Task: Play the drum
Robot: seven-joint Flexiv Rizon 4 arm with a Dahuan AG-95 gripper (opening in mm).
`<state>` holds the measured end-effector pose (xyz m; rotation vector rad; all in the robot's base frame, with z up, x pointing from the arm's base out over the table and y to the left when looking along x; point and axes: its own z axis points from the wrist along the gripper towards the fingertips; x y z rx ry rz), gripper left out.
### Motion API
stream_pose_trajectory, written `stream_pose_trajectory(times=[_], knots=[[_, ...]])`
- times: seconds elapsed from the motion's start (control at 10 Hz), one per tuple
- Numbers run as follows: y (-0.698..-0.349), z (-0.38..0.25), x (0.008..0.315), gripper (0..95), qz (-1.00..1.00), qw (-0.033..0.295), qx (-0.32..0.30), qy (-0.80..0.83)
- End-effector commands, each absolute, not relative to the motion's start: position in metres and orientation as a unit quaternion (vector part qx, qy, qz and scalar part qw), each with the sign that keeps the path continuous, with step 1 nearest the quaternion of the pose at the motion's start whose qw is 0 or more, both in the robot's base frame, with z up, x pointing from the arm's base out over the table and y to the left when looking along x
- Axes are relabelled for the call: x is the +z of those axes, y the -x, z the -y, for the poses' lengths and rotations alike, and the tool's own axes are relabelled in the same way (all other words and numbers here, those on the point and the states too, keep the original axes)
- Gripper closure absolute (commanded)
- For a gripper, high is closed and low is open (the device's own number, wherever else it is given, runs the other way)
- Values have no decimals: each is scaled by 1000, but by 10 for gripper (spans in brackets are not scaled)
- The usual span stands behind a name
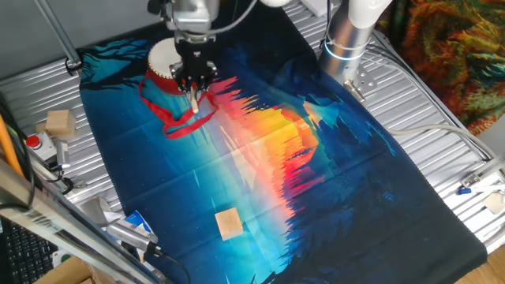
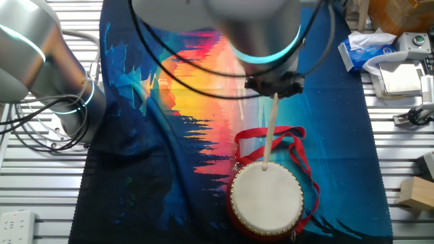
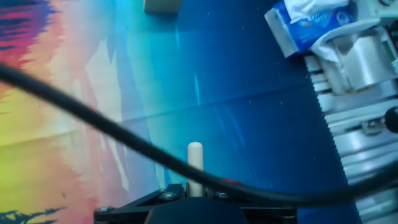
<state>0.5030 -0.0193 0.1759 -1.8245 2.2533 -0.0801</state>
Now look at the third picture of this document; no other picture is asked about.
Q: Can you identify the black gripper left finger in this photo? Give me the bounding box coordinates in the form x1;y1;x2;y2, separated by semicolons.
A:
94;183;187;224

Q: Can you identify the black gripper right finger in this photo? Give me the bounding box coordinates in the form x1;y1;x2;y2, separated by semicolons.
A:
203;186;298;224

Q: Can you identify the pale wooden drumstick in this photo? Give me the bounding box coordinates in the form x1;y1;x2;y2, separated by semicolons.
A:
187;142;204;197

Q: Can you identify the sunset forest printed tablecloth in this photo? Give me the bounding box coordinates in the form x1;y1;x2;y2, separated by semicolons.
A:
0;0;363;224

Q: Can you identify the blue tissue pack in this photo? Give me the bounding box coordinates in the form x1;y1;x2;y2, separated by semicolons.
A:
264;0;356;58

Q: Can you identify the silver kitchen scale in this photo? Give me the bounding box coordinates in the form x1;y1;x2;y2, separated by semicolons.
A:
320;27;398;96

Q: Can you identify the small wooden stick rest block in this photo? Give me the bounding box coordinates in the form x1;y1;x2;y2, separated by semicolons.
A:
143;0;183;14

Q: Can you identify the thick black gripper cable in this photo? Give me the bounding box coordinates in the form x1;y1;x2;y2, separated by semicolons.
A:
0;63;398;208

